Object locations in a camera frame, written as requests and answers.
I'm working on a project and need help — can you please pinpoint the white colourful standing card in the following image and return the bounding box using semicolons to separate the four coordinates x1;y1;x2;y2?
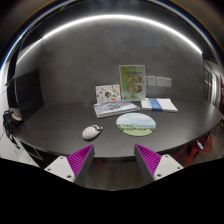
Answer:
95;84;121;103

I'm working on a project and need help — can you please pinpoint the white computer mouse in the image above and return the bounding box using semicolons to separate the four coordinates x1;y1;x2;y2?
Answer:
82;125;103;140

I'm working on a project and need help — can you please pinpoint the white and blue booklet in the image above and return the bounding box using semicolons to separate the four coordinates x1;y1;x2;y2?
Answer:
141;98;178;112

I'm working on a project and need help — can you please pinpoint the red chair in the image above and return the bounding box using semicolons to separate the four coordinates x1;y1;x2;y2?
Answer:
174;134;212;167

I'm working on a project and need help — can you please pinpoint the black wall monitor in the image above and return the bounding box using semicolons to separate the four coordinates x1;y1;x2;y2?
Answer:
15;69;44;121

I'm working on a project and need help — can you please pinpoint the green standing poster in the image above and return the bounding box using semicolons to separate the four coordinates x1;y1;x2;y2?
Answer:
119;65;147;101

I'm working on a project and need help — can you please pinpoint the grey patterned book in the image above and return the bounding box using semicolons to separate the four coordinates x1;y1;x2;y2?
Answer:
93;101;139;118

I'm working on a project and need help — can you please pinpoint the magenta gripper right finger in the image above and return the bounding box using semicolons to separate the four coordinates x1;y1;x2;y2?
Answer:
134;144;183;184

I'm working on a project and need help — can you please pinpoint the round landscape mouse pad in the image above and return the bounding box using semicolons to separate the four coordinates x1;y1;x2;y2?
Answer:
116;113;156;137

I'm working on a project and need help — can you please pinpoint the curved ceiling light strip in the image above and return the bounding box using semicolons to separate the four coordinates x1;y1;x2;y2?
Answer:
9;15;203;93

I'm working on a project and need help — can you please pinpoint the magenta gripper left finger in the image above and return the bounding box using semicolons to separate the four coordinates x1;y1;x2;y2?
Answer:
45;145;95;186

